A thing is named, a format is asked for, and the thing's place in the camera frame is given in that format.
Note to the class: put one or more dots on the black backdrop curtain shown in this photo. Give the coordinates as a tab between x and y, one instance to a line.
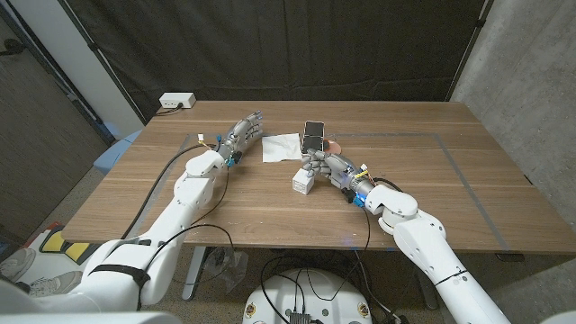
288	45

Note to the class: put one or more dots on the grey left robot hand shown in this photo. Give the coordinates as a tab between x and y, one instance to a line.
240	135

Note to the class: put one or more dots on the pink-rimmed folding compact mirror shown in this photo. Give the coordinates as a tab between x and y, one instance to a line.
313	130

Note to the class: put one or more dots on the grey table leg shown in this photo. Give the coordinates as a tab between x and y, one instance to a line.
194	270
425	292

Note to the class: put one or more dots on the clear plastic bag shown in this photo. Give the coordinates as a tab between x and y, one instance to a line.
229	265

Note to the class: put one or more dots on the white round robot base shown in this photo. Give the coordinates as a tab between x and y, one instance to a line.
324	292

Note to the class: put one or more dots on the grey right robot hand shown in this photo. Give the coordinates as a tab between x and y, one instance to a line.
339	171

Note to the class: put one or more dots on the pink round disc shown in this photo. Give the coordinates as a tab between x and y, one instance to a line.
335	146

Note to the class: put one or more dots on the backdrop stand pole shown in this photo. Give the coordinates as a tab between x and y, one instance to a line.
103	63
468	49

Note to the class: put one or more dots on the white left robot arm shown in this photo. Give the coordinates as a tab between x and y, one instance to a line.
189	198

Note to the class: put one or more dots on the light blue plastic seat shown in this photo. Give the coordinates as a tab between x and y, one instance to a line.
112	155

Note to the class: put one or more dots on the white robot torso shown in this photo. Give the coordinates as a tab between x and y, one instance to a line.
90	319

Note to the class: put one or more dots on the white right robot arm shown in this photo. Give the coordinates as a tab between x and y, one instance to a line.
423	243

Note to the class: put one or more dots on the white power strip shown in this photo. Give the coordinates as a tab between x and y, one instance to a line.
177	100

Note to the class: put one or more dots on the grey sneaker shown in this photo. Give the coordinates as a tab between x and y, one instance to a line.
56	283
18	263

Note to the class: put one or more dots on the white paper napkin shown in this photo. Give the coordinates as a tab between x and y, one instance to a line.
279	148

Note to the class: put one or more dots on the small white box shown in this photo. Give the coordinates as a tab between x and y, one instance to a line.
302	183

